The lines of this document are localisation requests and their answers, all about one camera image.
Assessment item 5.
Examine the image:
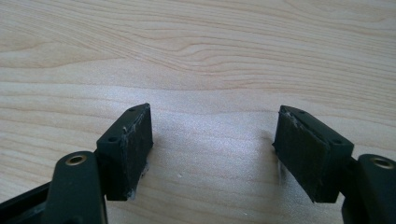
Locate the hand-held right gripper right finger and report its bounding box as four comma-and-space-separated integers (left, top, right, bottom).
272, 105, 356, 204

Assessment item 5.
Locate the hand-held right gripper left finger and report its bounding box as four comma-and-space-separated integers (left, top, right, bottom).
95, 103, 155, 202

